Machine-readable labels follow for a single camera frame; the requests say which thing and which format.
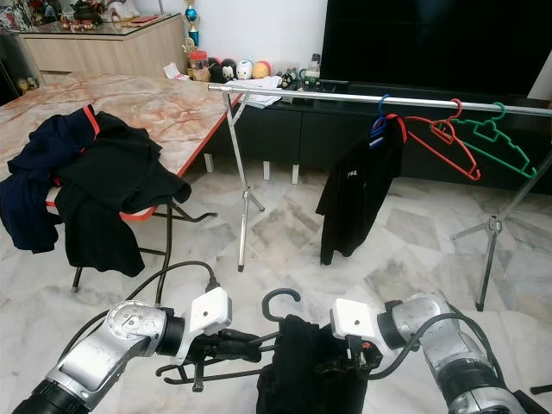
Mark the black garment with small logo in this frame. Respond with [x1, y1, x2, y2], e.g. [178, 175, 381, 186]
[254, 315, 367, 414]

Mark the dark slim clothes hanger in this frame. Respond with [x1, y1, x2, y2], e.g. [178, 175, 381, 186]
[155, 287, 303, 385]

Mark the navy shirt with red collar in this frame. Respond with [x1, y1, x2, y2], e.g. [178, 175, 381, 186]
[0, 105, 104, 254]

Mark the blue clothes hanger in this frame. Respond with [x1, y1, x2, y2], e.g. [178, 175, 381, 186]
[367, 93, 393, 147]

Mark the red clothes hanger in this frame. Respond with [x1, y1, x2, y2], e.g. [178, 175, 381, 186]
[388, 114, 408, 143]
[404, 97, 482, 182]

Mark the green clothes hanger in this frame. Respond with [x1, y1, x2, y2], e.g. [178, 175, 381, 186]
[453, 102, 537, 180]

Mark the black printed T-shirt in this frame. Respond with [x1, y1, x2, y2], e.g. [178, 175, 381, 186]
[315, 115, 408, 267]

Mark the black hooded jacket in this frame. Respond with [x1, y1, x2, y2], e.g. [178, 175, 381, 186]
[52, 110, 192, 277]

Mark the black TV console cabinet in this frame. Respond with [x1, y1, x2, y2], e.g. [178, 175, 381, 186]
[203, 79, 552, 186]

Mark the marble table with red edge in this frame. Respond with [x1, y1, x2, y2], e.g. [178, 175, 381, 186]
[0, 71, 242, 221]

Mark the white paper stack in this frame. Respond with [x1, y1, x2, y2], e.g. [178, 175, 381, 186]
[241, 76, 284, 109]

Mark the black mouse plush toy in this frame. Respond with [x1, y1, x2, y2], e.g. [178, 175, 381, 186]
[209, 58, 235, 83]

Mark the jar with red lid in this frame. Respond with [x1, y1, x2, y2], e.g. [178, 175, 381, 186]
[190, 50, 210, 81]

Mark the small green white bottle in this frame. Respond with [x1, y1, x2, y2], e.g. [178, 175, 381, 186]
[304, 53, 322, 87]

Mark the black flat television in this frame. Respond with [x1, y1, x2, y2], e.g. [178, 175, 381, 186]
[321, 0, 552, 97]

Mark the light wooden sideboard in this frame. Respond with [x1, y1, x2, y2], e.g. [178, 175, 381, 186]
[22, 15, 189, 83]

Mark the dark glass display cabinet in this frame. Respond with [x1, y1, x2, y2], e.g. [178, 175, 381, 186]
[0, 30, 28, 109]

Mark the blue and gold trophy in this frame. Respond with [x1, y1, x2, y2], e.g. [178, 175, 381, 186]
[184, 0, 201, 46]

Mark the white robed figurine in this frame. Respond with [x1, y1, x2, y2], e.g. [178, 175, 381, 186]
[108, 0, 139, 20]

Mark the dark red seated figurine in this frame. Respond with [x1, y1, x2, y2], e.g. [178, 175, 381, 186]
[71, 0, 103, 25]

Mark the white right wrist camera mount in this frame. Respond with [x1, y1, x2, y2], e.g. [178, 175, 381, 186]
[329, 298, 380, 342]

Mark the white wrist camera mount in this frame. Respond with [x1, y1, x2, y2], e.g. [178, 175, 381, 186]
[190, 287, 234, 339]
[329, 298, 380, 342]

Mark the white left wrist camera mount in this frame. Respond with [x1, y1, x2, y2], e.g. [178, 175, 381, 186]
[190, 287, 234, 339]

